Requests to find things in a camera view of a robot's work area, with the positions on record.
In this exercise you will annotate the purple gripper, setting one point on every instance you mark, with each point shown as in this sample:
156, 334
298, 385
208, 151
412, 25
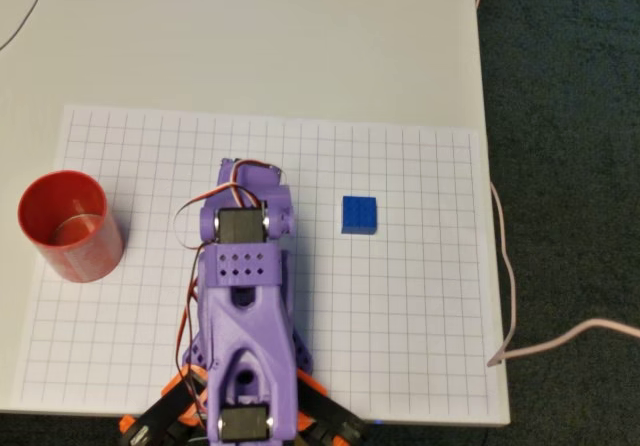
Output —
251, 172

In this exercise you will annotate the blue brick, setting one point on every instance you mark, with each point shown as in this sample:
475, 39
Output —
359, 213

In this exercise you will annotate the purple robot arm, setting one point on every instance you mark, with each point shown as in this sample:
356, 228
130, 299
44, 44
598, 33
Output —
245, 316

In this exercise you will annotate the red cup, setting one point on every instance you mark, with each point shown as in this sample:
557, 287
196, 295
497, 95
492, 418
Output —
85, 261

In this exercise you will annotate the white grid paper sheet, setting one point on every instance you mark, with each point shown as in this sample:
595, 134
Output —
400, 316

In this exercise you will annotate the black orange clamp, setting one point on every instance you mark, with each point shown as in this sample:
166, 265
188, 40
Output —
160, 411
335, 411

